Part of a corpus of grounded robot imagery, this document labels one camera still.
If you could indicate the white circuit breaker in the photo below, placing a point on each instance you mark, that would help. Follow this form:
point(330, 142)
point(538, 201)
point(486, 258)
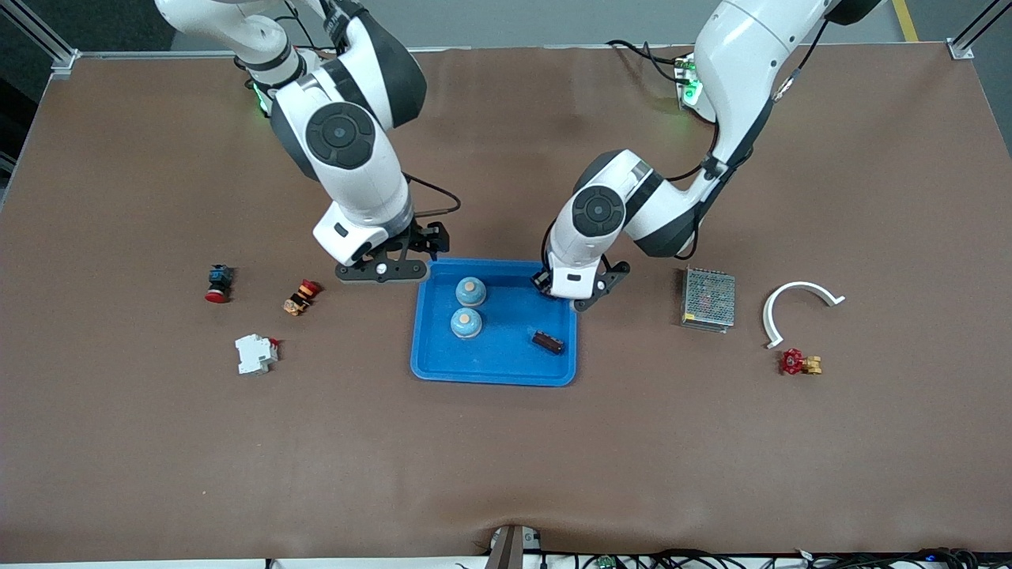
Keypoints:
point(254, 356)

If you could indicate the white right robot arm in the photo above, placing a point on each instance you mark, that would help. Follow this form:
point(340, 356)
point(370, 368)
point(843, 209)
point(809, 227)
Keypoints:
point(348, 182)

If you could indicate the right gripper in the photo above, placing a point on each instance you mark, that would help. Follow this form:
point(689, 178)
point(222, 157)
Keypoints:
point(428, 236)

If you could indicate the metal mesh power supply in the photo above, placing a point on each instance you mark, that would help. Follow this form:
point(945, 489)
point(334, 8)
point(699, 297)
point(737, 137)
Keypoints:
point(708, 300)

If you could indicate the red emergency stop button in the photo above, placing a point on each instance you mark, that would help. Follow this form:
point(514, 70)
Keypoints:
point(215, 295)

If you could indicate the white curved plastic clamp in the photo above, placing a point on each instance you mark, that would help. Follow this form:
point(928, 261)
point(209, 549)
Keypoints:
point(767, 320)

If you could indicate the light blue desk bell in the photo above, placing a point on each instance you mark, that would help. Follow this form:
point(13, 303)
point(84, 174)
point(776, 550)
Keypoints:
point(466, 325)
point(470, 294)

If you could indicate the long brown capacitor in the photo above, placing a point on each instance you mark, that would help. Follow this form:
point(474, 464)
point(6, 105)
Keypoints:
point(548, 342)

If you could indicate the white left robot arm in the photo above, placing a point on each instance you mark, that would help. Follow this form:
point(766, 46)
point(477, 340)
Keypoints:
point(735, 63)

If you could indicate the blue plastic tray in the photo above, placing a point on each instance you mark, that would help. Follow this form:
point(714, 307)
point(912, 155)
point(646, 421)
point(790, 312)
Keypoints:
point(506, 359)

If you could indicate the aluminium frame post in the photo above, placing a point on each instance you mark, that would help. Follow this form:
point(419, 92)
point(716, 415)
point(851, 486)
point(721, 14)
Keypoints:
point(65, 62)
point(961, 49)

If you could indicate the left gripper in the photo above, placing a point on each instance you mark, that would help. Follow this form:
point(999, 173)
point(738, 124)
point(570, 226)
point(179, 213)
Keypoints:
point(542, 279)

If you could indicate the grey table edge clamp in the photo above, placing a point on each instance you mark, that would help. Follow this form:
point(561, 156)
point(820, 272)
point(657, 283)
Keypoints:
point(510, 549)

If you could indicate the red yellow push switch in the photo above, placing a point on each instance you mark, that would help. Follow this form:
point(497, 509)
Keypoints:
point(299, 300)

